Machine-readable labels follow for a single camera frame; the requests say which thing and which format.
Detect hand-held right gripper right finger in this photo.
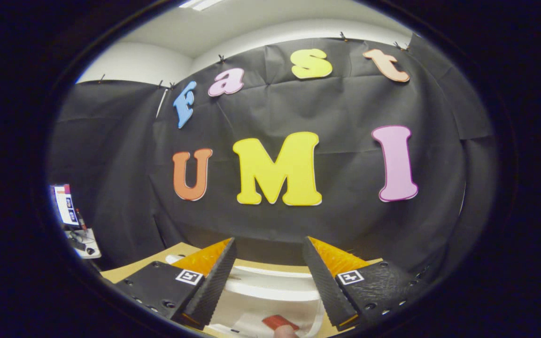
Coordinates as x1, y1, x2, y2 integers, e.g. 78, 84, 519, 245
302, 236, 429, 332

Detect white side table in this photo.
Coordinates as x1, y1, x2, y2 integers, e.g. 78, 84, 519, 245
64, 228, 102, 260

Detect wooden desktop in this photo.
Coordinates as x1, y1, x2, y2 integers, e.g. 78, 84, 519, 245
99, 242, 385, 338

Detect ceiling light panel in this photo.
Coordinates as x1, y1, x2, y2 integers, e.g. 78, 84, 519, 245
179, 0, 224, 11

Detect red pop can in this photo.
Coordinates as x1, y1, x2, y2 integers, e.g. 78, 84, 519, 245
262, 315, 300, 331

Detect white desktop garbage bin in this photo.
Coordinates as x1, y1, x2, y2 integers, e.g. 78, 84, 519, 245
165, 253, 327, 338

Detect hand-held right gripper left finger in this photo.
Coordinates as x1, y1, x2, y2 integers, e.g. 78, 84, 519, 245
115, 237, 238, 330

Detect computer monitor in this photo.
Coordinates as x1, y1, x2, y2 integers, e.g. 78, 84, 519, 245
52, 184, 79, 227

